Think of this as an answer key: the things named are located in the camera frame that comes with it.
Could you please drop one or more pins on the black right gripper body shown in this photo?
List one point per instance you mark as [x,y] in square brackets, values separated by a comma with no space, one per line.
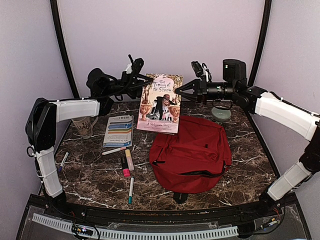
[219,92]

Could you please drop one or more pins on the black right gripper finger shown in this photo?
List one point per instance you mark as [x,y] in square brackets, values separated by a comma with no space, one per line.
[193,96]
[188,88]

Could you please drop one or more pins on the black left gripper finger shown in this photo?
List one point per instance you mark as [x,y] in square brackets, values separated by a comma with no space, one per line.
[140,80]
[136,93]

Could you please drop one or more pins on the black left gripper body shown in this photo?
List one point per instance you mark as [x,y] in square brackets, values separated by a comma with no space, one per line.
[120,88]

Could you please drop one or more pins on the Taming of the Shrew book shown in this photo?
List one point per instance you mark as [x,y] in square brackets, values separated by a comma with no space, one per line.
[160,105]

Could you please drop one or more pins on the white blue workbook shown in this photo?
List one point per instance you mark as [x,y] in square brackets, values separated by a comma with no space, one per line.
[119,132]

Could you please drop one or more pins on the red student backpack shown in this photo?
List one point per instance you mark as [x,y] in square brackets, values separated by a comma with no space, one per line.
[192,161]

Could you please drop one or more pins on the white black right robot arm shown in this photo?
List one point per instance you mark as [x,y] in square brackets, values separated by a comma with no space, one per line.
[263,103]

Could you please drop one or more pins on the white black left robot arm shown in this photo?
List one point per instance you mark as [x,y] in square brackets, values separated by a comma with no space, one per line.
[45,114]

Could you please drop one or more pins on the pale green ceramic bowl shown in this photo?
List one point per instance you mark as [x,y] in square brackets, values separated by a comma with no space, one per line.
[221,115]

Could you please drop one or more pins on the white pink-tipped marker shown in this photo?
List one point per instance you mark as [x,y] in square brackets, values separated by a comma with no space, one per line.
[113,150]

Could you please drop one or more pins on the white patterned mug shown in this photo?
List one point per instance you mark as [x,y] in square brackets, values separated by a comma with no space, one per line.
[84,126]

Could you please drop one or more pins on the pastel yellow pink highlighter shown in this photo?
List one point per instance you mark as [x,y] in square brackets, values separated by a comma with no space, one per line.
[129,160]

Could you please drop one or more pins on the black pink highlighter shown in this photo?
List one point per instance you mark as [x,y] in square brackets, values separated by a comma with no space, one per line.
[125,167]

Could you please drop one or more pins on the white teal marker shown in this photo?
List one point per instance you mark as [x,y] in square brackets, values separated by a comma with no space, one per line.
[130,195]

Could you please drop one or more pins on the white purple marker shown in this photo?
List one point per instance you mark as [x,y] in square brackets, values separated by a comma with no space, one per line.
[63,162]

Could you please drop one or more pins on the small circuit board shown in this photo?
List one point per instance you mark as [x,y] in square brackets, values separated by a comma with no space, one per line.
[81,230]

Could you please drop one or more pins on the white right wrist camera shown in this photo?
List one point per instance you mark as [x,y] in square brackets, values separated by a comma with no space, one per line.
[201,71]

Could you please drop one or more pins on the right black frame post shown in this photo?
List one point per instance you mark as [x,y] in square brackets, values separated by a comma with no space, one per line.
[261,42]

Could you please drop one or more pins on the black frame post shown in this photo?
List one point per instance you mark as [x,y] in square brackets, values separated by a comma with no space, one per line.
[62,47]
[261,42]

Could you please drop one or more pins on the left black frame post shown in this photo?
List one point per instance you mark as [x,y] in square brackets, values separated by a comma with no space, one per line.
[62,47]

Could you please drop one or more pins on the black front rail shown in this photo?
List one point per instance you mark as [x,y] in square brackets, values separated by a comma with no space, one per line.
[151,208]

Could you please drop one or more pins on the white slotted cable duct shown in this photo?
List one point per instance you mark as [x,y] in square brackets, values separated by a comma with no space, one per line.
[119,231]

